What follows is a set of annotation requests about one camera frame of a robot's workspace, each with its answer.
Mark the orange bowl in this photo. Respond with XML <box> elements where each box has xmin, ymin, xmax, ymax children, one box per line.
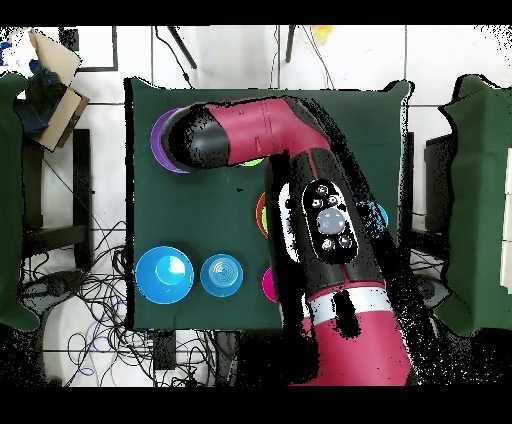
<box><xmin>254</xmin><ymin>191</ymin><xmax>269</xmax><ymax>240</ymax></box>

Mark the purple bowl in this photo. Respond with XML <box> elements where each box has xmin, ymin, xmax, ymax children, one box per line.
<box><xmin>150</xmin><ymin>107</ymin><xmax>192</xmax><ymax>176</ymax></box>

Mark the dark green tablecloth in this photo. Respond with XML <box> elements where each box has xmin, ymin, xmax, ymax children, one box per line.
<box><xmin>124</xmin><ymin>77</ymin><xmax>413</xmax><ymax>333</ymax></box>

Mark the translucent blue straight-sided bowl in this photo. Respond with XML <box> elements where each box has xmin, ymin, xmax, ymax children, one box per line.
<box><xmin>199</xmin><ymin>253</ymin><xmax>245</xmax><ymax>299</ymax></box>

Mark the pink bowl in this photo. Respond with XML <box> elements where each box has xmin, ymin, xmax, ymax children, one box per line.
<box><xmin>261</xmin><ymin>266</ymin><xmax>279</xmax><ymax>304</ymax></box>

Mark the large blue bowl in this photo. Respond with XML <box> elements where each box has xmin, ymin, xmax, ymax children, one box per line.
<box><xmin>134</xmin><ymin>245</ymin><xmax>196</xmax><ymax>306</ymax></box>

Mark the small blue ribbed bowl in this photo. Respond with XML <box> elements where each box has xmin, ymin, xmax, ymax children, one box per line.
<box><xmin>355</xmin><ymin>200</ymin><xmax>390</xmax><ymax>241</ymax></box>

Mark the black tripod leg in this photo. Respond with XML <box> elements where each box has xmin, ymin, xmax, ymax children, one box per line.
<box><xmin>284</xmin><ymin>25</ymin><xmax>297</xmax><ymax>64</ymax></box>
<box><xmin>166</xmin><ymin>25</ymin><xmax>198</xmax><ymax>70</ymax></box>

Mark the black stand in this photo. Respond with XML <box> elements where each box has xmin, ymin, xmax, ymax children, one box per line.
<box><xmin>21</xmin><ymin>128</ymin><xmax>94</xmax><ymax>270</ymax></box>

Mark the cardboard box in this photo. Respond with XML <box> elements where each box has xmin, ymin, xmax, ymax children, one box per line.
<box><xmin>27</xmin><ymin>28</ymin><xmax>91</xmax><ymax>153</ymax></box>

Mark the green cloth side table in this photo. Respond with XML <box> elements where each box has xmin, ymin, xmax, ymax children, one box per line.
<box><xmin>435</xmin><ymin>73</ymin><xmax>512</xmax><ymax>337</ymax></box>
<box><xmin>0</xmin><ymin>71</ymin><xmax>41</xmax><ymax>333</ymax></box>

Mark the dark blue cloth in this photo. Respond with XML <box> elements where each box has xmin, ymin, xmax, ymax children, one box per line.
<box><xmin>15</xmin><ymin>59</ymin><xmax>65</xmax><ymax>137</ymax></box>

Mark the tangle of floor cables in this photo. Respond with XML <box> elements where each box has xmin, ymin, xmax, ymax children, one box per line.
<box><xmin>23</xmin><ymin>223</ymin><xmax>225</xmax><ymax>387</ymax></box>

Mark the black metal frame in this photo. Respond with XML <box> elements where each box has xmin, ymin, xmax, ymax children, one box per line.
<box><xmin>58</xmin><ymin>25</ymin><xmax>120</xmax><ymax>73</ymax></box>

